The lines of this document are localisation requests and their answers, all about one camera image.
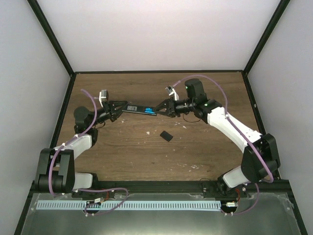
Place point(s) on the black battery cover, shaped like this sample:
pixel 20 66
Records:
pixel 166 136

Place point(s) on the blue battery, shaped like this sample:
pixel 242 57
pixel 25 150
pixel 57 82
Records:
pixel 149 109
pixel 150 112

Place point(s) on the black frame post right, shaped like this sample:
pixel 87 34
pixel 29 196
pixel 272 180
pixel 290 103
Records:
pixel 278 13

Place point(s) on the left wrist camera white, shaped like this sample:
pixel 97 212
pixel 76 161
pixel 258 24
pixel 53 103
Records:
pixel 103 96

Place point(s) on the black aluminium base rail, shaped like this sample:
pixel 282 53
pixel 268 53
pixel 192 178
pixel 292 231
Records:
pixel 208 189

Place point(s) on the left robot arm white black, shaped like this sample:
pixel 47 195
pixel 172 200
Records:
pixel 56 166

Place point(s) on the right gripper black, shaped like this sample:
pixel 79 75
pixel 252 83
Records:
pixel 171 109

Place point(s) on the black frame post left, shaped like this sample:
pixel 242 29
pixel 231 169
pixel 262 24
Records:
pixel 50 34

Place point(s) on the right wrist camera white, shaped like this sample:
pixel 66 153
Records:
pixel 171 91

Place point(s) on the metal front plate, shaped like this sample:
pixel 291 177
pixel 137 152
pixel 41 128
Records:
pixel 258 214

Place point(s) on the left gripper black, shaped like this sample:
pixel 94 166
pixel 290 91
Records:
pixel 109 108

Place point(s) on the black remote control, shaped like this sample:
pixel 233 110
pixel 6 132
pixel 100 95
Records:
pixel 138 109

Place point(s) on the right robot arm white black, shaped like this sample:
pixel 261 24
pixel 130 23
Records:
pixel 260 153

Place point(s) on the light blue slotted cable duct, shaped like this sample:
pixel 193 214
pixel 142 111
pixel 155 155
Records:
pixel 130 205

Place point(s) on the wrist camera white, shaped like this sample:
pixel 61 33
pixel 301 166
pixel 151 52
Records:
pixel 103 96
pixel 171 91

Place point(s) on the black frame post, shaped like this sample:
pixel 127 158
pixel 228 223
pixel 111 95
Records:
pixel 50 34
pixel 278 13

